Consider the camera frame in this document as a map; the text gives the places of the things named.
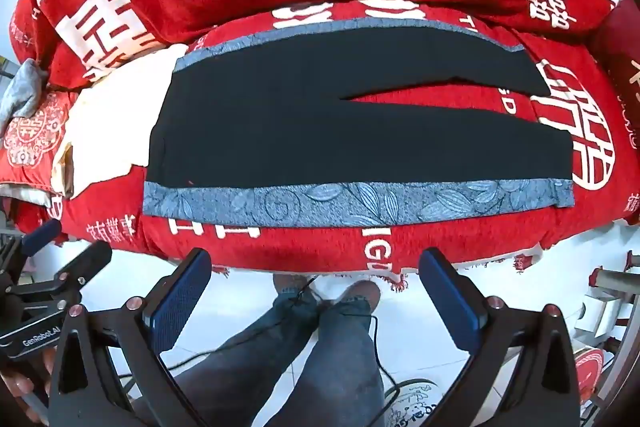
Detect person's left hand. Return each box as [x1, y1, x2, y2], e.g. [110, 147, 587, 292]
[0, 347, 57, 414]

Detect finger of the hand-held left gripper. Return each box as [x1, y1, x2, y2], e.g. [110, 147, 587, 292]
[50, 239, 113, 294]
[17, 218, 63, 258]

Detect person's left leg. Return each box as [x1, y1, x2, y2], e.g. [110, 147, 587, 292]
[145, 289, 321, 427]

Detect white printed slipper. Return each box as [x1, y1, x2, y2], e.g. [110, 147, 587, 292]
[382, 379, 443, 427]

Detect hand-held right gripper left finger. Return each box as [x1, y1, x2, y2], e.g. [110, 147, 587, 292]
[48, 248, 213, 427]

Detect person's legs in jeans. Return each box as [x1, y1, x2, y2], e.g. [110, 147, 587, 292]
[160, 277, 401, 427]

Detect person's leg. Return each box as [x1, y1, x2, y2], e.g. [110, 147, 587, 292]
[260, 299, 386, 427]
[145, 289, 321, 427]

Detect red round printed item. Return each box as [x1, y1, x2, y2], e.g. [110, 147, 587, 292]
[575, 347, 608, 405]

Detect cream cloth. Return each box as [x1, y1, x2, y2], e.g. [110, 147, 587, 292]
[51, 43, 188, 200]

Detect dark red printed cushion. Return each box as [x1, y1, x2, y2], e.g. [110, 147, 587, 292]
[592, 0, 640, 142]

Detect grey cloth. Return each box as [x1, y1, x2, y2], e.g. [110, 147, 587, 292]
[0, 57, 51, 135]

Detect person's right leg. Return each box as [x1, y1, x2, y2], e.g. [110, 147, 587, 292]
[260, 299, 386, 427]

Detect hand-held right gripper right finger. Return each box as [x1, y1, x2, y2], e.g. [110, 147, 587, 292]
[418, 248, 593, 427]

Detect red cushion with white pattern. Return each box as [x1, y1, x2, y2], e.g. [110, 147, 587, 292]
[0, 89, 76, 188]

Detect grey shoe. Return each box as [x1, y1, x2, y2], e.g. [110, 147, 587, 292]
[330, 281, 381, 308]
[272, 274, 313, 303]

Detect black and grey shorts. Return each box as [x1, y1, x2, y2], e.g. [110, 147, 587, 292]
[142, 18, 576, 229]

